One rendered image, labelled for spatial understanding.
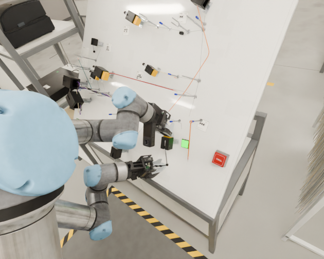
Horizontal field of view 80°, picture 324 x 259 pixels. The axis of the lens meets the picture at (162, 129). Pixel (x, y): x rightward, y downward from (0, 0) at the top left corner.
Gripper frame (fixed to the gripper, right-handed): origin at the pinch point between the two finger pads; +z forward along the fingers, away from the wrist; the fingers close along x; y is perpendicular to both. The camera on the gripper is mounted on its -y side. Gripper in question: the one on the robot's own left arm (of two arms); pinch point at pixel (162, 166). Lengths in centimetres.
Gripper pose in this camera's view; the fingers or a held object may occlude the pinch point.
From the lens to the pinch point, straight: 92.6
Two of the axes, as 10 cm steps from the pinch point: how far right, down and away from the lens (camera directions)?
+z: 8.2, -0.2, 5.8
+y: 4.7, -5.5, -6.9
